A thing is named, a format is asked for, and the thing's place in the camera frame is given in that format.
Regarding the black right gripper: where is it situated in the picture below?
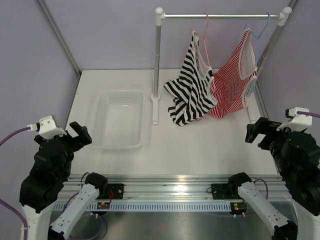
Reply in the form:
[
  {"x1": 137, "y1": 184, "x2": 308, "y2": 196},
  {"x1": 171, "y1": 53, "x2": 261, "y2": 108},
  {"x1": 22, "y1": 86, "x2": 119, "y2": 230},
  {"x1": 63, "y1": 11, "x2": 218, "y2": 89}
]
[{"x1": 245, "y1": 116, "x2": 300, "y2": 177}]

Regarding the black white striped tank top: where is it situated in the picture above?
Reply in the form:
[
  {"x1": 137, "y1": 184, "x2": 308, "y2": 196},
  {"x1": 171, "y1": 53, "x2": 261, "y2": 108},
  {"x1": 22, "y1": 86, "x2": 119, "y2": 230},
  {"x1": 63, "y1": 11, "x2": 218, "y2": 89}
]
[{"x1": 163, "y1": 31, "x2": 218, "y2": 127}]

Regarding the pink wire hanger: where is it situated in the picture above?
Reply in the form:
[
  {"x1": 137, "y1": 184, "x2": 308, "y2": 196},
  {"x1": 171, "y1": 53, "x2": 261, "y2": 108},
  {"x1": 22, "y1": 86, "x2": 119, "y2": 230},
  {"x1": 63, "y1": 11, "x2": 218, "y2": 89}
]
[{"x1": 190, "y1": 11, "x2": 218, "y2": 97}]

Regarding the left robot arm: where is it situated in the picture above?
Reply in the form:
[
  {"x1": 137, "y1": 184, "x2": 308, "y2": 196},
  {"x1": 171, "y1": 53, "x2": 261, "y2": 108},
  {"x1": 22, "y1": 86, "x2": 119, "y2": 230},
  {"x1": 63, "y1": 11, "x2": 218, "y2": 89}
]
[{"x1": 19, "y1": 116, "x2": 108, "y2": 240}]

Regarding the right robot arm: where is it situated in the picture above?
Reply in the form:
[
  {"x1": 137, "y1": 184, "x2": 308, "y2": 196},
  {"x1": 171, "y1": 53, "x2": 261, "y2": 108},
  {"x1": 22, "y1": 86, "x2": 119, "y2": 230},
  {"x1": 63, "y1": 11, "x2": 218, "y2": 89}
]
[{"x1": 226, "y1": 117, "x2": 320, "y2": 240}]

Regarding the red white striped tank top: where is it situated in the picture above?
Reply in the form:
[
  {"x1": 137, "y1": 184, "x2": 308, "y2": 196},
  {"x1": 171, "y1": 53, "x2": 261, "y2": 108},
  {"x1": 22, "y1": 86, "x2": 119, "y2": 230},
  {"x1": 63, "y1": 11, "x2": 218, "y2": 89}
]
[{"x1": 208, "y1": 28, "x2": 257, "y2": 119}]

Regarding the clear plastic basket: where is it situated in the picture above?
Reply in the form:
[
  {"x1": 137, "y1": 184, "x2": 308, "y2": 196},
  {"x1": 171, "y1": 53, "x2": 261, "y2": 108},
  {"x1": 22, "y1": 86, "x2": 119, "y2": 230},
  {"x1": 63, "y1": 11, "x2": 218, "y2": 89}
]
[{"x1": 88, "y1": 89, "x2": 145, "y2": 150}]

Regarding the silver white clothes rack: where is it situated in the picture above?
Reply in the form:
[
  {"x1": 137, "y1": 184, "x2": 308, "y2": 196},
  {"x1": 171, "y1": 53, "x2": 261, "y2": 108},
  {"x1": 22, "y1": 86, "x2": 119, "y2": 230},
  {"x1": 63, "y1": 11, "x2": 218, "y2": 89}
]
[{"x1": 150, "y1": 6, "x2": 293, "y2": 125}]

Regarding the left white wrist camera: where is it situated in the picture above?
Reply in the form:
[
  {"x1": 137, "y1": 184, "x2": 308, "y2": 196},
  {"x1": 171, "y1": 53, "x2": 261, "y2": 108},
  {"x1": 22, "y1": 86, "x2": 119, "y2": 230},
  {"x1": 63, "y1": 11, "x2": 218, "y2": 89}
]
[{"x1": 26, "y1": 115, "x2": 67, "y2": 140}]

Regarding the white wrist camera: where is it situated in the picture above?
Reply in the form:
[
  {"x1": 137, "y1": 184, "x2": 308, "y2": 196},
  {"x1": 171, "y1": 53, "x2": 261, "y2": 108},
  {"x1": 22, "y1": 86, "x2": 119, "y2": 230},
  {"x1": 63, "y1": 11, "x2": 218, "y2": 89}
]
[
  {"x1": 26, "y1": 115, "x2": 67, "y2": 140},
  {"x1": 276, "y1": 107, "x2": 313, "y2": 132}
]

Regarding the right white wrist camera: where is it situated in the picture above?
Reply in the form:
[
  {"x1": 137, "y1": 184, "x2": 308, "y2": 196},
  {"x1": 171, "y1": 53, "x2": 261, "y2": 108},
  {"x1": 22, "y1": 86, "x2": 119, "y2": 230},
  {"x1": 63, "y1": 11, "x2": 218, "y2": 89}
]
[{"x1": 276, "y1": 107, "x2": 313, "y2": 132}]

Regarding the aluminium mounting rail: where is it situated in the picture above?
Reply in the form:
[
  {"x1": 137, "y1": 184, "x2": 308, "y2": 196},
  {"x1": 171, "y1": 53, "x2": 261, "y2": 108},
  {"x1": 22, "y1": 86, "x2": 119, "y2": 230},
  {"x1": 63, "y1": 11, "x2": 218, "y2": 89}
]
[{"x1": 58, "y1": 174, "x2": 292, "y2": 202}]

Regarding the white slotted cable duct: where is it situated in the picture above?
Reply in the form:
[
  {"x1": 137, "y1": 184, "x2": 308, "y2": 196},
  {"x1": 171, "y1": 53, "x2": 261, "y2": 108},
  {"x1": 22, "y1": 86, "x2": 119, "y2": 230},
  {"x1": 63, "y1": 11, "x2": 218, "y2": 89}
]
[{"x1": 53, "y1": 202, "x2": 233, "y2": 212}]

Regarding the right aluminium frame post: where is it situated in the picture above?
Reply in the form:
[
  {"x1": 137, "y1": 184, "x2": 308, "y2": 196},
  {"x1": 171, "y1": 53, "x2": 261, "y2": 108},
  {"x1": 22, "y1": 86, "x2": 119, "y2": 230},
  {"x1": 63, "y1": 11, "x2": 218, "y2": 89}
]
[{"x1": 255, "y1": 0, "x2": 298, "y2": 119}]

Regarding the aluminium frame post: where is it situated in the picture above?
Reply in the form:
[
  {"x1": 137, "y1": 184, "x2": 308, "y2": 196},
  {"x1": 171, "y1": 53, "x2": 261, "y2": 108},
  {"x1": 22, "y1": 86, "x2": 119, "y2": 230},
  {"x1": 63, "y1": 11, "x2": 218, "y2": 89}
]
[
  {"x1": 34, "y1": 0, "x2": 82, "y2": 78},
  {"x1": 255, "y1": 0, "x2": 298, "y2": 119}
]

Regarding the left aluminium frame post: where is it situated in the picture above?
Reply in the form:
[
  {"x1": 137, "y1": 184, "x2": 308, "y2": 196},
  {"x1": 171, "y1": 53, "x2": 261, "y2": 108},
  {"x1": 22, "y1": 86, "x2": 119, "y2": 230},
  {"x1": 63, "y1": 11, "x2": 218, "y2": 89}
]
[{"x1": 34, "y1": 0, "x2": 82, "y2": 78}]

